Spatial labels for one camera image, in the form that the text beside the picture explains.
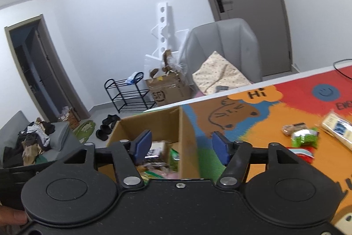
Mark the blue and white cloth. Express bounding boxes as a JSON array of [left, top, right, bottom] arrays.
[[125, 72, 144, 86]]

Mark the white perforated rack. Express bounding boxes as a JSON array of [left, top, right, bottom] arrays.
[[143, 2, 191, 74]]

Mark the dark seaweed roll packet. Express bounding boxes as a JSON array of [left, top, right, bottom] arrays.
[[282, 122, 306, 137]]

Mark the grey padded chair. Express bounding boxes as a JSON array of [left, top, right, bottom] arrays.
[[178, 18, 263, 93]]

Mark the colourful cartoon table mat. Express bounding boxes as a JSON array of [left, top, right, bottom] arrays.
[[180, 64, 352, 234]]

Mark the long white snack packet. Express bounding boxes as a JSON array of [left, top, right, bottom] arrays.
[[321, 111, 352, 151]]

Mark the black wire shoe rack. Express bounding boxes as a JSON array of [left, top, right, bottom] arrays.
[[104, 76, 156, 115]]

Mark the person's left hand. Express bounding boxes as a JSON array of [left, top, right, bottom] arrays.
[[0, 203, 28, 233]]

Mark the grey door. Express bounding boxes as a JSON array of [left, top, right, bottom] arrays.
[[192, 0, 293, 77]]

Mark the pile of assorted snack packets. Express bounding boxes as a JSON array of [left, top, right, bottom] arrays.
[[136, 140, 182, 181]]

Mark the black door handle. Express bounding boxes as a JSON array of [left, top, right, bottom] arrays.
[[214, 0, 233, 13]]

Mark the cream dotted cushion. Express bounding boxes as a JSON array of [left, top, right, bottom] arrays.
[[192, 51, 252, 95]]

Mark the grey sofa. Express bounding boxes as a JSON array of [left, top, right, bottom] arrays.
[[0, 110, 81, 169]]

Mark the pile of clothes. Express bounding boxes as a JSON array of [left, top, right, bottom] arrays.
[[4, 120, 56, 167]]

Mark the red and green candy packet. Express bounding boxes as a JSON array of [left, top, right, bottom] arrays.
[[286, 146, 315, 163]]

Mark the black slipper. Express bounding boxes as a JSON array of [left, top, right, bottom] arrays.
[[102, 114, 121, 126], [96, 125, 112, 141]]

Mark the black power cable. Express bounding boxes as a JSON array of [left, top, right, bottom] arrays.
[[332, 59, 352, 77]]

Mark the cluttered printed cardboard box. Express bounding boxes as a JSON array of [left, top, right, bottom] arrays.
[[145, 49, 193, 108]]

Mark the green snack packet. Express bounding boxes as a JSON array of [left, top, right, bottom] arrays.
[[291, 127, 320, 148]]

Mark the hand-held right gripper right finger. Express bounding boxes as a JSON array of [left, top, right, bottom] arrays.
[[212, 131, 300, 189]]

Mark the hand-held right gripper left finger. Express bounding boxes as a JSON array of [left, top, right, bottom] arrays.
[[63, 129, 153, 189]]

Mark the green floor rug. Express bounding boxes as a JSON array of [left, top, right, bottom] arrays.
[[74, 120, 97, 144]]

